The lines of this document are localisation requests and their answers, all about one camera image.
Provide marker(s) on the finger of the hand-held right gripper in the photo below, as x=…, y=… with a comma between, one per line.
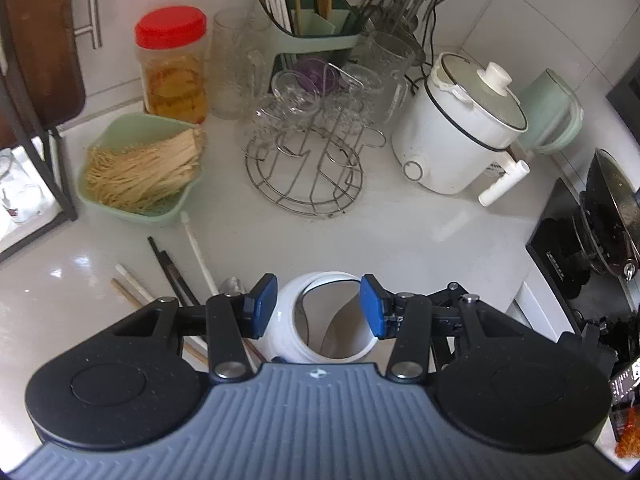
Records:
x=446, y=293

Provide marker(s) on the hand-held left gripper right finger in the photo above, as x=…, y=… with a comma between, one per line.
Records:
x=375, y=307

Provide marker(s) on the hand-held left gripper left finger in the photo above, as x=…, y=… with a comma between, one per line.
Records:
x=262, y=305

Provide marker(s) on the white ceramic jar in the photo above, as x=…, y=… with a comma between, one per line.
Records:
x=287, y=320

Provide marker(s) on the silver metal spoon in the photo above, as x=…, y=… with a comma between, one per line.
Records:
x=232, y=286

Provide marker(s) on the black chopstick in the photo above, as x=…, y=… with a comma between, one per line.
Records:
x=177, y=275
x=162, y=265

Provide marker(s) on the wooden chopstick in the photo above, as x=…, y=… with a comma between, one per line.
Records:
x=125, y=292

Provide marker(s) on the black stove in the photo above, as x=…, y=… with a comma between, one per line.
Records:
x=550, y=255

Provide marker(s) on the black wok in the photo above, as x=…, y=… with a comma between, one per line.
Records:
x=607, y=195

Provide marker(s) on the green plastic basket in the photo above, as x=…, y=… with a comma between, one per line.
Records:
x=145, y=217

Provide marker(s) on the dried noodle bundle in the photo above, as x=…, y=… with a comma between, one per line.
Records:
x=145, y=170

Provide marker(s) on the crystal stemmed glass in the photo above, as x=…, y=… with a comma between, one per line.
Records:
x=345, y=120
x=295, y=90
x=362, y=90
x=272, y=125

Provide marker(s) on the green kettle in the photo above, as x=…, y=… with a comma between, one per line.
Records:
x=550, y=105

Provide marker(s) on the large textured glass mug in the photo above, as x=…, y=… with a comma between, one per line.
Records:
x=390, y=75

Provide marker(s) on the white tray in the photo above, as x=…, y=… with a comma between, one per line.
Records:
x=45, y=240

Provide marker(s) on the textured glass pitcher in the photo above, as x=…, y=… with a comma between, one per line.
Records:
x=232, y=70

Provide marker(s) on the purple round lid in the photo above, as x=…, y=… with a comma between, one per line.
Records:
x=312, y=71

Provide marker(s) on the red-lidded plastic jar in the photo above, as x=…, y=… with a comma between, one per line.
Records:
x=172, y=75

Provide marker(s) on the black metal shelf rack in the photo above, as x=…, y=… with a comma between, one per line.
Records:
x=50, y=170

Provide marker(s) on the clear drinking glass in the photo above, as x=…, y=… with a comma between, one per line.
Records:
x=27, y=202
x=10, y=165

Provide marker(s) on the green utensil holder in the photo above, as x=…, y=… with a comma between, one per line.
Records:
x=320, y=25

